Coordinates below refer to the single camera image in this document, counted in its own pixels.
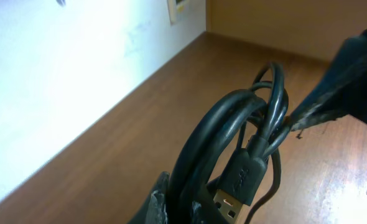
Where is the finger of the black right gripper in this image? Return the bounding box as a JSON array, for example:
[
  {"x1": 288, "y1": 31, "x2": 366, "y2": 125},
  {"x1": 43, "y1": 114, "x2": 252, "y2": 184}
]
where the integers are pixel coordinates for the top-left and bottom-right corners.
[{"x1": 290, "y1": 29, "x2": 367, "y2": 131}]

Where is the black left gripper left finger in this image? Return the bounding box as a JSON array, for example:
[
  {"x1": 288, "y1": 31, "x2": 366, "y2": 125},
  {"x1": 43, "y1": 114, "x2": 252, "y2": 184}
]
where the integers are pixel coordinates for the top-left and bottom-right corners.
[{"x1": 128, "y1": 171, "x2": 170, "y2": 224}]

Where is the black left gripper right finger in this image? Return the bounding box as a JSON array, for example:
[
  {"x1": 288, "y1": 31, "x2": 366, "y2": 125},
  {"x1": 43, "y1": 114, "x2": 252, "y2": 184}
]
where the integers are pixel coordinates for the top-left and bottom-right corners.
[{"x1": 190, "y1": 200, "x2": 228, "y2": 224}]

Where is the black cable bundle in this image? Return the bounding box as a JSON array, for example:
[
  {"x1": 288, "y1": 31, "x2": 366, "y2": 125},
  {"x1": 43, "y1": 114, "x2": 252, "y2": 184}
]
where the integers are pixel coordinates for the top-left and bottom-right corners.
[{"x1": 166, "y1": 61, "x2": 290, "y2": 224}]

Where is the white wall thermostat panel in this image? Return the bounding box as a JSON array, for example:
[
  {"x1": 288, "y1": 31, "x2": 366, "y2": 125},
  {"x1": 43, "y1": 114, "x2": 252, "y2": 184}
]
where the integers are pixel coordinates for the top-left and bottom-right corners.
[{"x1": 167, "y1": 0, "x2": 190, "y2": 24}]

